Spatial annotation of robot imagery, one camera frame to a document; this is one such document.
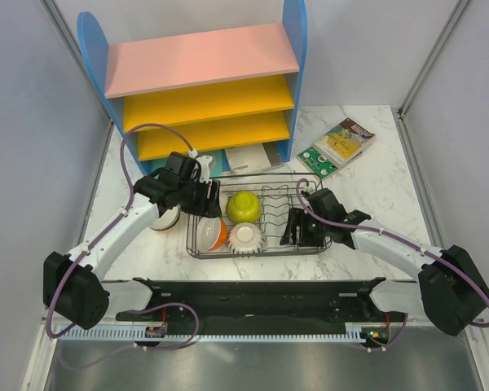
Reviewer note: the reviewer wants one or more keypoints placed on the orange bowl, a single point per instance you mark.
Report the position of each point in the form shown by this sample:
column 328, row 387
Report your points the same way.
column 211, row 233

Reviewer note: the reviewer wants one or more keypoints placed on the white cable duct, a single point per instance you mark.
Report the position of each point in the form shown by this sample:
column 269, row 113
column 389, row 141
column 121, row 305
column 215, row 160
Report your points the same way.
column 141, row 333

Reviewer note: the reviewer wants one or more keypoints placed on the grey wire dish rack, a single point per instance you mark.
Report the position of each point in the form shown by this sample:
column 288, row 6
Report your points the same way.
column 277, row 195

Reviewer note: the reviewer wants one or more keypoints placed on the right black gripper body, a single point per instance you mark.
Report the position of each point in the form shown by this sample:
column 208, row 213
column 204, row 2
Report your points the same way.
column 313, row 230

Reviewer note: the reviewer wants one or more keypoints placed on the beige bird pattern bowl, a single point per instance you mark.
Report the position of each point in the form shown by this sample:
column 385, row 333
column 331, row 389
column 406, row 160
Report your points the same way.
column 162, row 224

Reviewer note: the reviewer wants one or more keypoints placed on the colourful wooden shelf unit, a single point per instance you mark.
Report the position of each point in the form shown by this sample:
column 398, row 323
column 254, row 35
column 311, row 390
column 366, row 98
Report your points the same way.
column 212, row 90

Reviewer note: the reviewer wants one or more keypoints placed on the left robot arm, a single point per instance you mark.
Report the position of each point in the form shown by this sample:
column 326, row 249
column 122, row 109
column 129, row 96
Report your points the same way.
column 73, row 283

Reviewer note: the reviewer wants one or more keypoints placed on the white teal leaf bowl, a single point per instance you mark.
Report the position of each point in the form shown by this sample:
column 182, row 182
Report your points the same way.
column 245, row 238

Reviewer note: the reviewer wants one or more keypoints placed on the green cover booklet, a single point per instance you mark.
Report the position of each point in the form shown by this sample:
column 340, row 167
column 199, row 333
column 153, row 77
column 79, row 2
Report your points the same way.
column 316, row 163

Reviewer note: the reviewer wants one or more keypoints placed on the lime green bowl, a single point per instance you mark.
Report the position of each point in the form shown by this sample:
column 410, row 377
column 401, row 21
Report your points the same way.
column 244, row 206

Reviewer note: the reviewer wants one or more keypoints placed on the teal folder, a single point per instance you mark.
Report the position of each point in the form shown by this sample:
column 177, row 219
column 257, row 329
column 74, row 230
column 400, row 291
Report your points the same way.
column 216, row 167

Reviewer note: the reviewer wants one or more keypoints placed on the yellow cover paperback book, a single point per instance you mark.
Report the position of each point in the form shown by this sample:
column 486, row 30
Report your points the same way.
column 344, row 142

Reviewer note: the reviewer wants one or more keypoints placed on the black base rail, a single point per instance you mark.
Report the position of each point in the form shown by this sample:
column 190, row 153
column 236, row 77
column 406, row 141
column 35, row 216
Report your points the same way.
column 261, row 308

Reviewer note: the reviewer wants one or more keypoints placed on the white grey manual booklet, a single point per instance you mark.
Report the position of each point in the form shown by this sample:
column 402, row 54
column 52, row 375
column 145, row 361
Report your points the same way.
column 253, row 159

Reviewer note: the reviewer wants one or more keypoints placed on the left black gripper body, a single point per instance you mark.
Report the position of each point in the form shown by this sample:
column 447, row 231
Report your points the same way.
column 193, row 197

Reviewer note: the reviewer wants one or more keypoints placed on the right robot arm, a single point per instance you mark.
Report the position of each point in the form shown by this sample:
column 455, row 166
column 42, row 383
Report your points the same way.
column 445, row 285

